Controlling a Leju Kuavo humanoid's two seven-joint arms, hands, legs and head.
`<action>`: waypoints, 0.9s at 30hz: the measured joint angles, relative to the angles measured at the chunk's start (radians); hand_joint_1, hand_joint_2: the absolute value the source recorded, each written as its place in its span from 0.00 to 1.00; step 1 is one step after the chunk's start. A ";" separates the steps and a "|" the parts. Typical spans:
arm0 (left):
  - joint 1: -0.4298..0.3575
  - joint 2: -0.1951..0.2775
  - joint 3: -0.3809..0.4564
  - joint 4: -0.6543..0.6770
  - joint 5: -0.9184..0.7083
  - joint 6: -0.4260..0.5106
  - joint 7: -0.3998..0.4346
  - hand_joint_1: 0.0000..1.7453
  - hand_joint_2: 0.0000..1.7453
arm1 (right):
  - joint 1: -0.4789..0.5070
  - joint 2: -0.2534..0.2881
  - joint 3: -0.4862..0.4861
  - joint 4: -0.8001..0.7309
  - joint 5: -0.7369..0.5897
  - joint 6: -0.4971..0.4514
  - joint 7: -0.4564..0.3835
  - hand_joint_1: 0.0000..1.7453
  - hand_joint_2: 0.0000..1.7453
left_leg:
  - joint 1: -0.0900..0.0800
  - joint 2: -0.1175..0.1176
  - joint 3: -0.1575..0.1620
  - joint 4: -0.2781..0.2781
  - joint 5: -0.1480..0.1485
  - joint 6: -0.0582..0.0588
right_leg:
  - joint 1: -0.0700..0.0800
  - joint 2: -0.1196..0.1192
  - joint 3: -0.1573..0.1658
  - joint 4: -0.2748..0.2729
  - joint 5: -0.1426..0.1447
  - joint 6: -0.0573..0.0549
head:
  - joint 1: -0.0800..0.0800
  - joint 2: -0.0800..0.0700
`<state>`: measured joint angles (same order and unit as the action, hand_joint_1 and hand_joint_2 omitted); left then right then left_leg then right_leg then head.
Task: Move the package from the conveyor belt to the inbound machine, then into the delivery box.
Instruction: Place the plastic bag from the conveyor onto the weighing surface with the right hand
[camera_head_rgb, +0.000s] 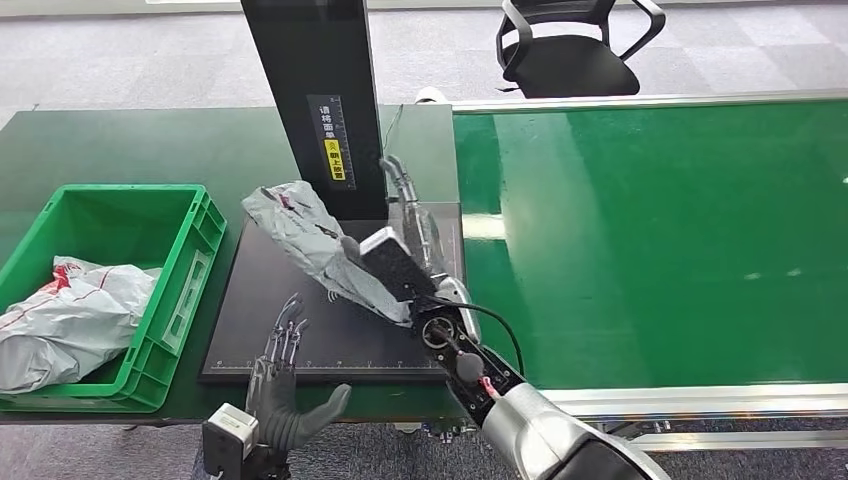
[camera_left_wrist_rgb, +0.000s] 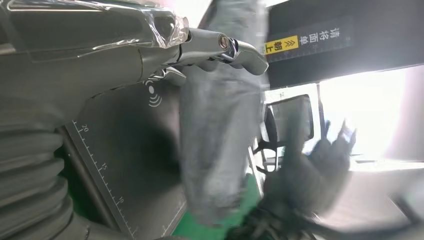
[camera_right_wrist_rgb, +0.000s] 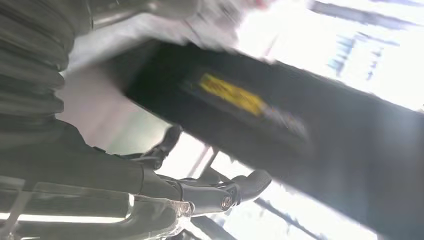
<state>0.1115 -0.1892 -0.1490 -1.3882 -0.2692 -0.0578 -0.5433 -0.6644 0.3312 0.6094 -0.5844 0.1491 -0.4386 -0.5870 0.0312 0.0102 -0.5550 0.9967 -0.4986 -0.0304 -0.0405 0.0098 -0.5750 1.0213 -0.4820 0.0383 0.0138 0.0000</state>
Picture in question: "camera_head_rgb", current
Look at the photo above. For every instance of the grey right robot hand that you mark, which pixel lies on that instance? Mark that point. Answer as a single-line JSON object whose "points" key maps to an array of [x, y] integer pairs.
{"points": [[424, 232]]}

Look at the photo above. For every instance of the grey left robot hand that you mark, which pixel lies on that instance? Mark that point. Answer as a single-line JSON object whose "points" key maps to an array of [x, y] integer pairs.
{"points": [[278, 404]]}

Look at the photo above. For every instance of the white red-printed poly mailer package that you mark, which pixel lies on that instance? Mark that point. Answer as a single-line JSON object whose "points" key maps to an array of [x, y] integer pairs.
{"points": [[311, 238]]}

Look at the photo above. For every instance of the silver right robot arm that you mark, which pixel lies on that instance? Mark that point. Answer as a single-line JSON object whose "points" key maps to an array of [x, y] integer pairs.
{"points": [[530, 430]]}

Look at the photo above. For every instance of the black inbound scanner machine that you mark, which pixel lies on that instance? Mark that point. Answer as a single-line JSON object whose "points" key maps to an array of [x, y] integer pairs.
{"points": [[311, 66]]}

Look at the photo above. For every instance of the crumpled white red-printed mailer package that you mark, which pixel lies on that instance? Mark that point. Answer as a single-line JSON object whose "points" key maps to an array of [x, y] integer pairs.
{"points": [[73, 318]]}

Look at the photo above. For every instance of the green conveyor belt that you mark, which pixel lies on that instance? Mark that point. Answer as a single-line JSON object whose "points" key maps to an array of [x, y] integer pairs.
{"points": [[696, 199]]}

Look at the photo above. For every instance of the white round object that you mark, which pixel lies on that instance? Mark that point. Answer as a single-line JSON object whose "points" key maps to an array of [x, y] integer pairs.
{"points": [[430, 96]]}

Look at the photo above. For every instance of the green plastic crate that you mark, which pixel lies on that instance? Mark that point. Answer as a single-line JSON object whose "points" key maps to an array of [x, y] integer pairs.
{"points": [[166, 218]]}

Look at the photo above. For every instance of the black office chair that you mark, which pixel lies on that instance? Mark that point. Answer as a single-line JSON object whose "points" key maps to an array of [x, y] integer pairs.
{"points": [[576, 66]]}

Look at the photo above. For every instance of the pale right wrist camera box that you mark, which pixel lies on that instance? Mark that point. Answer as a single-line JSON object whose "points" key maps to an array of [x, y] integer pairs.
{"points": [[397, 265]]}

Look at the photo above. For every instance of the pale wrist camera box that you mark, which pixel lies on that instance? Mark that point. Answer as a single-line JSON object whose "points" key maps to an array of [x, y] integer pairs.
{"points": [[228, 434], [397, 265]]}

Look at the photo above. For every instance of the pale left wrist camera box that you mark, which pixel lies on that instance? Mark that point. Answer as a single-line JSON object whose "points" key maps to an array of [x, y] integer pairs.
{"points": [[228, 434]]}

